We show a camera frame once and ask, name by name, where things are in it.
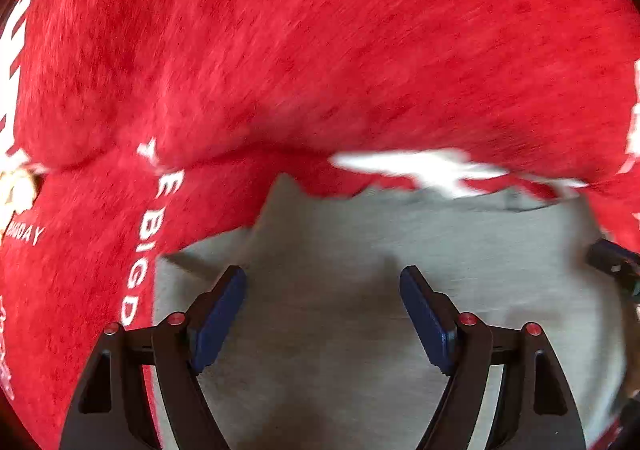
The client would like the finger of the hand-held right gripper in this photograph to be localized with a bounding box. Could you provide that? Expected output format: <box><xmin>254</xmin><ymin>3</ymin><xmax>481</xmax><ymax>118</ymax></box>
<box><xmin>586</xmin><ymin>239</ymin><xmax>640</xmax><ymax>282</ymax></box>

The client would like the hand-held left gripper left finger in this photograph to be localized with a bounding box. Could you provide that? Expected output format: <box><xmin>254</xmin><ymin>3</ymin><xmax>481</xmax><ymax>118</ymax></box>
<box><xmin>59</xmin><ymin>265</ymin><xmax>247</xmax><ymax>450</ymax></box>

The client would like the red printed blanket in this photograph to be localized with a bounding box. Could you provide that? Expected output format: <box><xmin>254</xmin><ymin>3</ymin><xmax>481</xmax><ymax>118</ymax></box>
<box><xmin>0</xmin><ymin>0</ymin><xmax>640</xmax><ymax>450</ymax></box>

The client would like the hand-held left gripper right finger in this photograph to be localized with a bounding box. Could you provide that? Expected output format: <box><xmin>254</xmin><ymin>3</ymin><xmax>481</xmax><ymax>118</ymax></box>
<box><xmin>399</xmin><ymin>265</ymin><xmax>587</xmax><ymax>450</ymax></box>

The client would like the grey knit sweater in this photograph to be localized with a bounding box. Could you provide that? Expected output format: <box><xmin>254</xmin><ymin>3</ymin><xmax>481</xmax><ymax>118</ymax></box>
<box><xmin>152</xmin><ymin>173</ymin><xmax>630</xmax><ymax>450</ymax></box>

